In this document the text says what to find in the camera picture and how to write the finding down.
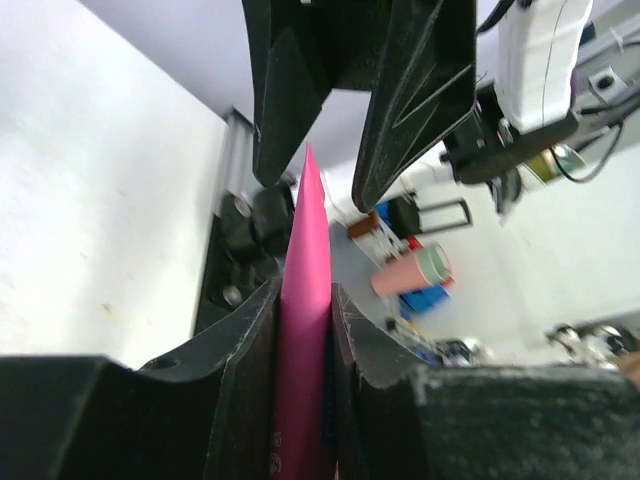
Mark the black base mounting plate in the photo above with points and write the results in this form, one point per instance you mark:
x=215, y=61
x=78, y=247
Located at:
x=248, y=242

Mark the pink green tumbler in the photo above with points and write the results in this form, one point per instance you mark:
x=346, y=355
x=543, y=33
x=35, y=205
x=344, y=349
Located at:
x=414, y=270

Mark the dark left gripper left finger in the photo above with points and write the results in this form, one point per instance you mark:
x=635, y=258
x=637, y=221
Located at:
x=199, y=411

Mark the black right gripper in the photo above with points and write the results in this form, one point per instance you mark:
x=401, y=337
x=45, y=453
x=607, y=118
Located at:
x=418, y=58

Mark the pink toothpaste tube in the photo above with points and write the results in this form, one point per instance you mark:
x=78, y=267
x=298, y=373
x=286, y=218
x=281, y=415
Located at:
x=297, y=449

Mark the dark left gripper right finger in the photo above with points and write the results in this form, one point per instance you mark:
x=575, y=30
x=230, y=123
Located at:
x=401, y=418

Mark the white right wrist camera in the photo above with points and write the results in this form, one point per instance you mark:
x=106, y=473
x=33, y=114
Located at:
x=538, y=49

